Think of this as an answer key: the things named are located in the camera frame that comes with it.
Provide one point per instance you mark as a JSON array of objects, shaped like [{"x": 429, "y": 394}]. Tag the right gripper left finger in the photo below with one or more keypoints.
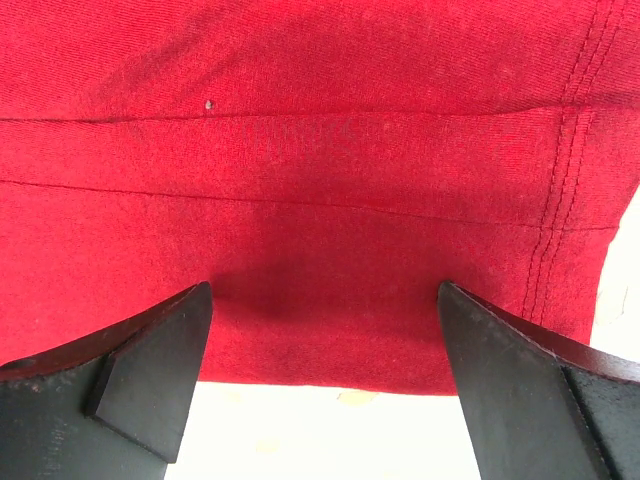
[{"x": 112, "y": 404}]

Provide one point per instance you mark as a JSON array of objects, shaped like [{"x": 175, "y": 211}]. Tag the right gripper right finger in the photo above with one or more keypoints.
[{"x": 538, "y": 405}]

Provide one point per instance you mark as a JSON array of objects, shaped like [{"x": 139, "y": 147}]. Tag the red t shirt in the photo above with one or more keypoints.
[{"x": 323, "y": 165}]

